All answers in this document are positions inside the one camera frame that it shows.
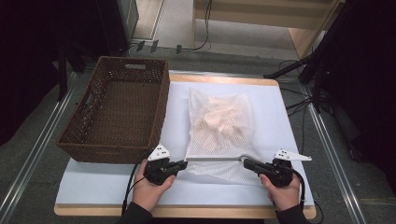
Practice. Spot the light wooden shelf unit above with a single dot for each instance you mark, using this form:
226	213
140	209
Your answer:
249	18

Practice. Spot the pale blue table mat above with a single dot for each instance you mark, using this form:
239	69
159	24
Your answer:
280	124

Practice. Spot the metal floor rail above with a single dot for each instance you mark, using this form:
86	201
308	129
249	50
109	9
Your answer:
327	146
34	155

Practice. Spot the person's right hand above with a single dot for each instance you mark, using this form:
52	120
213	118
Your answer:
285	197

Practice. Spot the cream cloth garment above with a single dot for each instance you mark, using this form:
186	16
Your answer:
222	119

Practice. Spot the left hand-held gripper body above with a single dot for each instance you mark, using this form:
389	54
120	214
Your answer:
158	171

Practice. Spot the person's left hand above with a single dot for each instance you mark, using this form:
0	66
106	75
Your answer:
149	194

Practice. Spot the dark cabinet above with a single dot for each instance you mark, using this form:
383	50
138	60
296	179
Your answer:
121	21

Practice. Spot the black curtain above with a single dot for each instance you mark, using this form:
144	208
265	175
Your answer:
28	62
370	77

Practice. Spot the brown wicker basket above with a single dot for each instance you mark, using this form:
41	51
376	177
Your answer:
118	105

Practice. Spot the black tripod stand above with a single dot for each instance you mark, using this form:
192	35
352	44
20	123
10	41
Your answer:
317	77

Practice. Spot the black metal stand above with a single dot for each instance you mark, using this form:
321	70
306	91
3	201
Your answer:
62	74

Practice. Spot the wooden table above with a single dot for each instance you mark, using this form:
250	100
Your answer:
218	79

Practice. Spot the white mesh laundry bag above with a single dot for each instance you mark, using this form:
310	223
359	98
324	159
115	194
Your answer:
199	146

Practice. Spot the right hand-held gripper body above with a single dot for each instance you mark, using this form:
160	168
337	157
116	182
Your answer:
277	174

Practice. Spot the black power plug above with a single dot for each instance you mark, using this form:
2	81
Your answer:
154	46
178	49
140	45

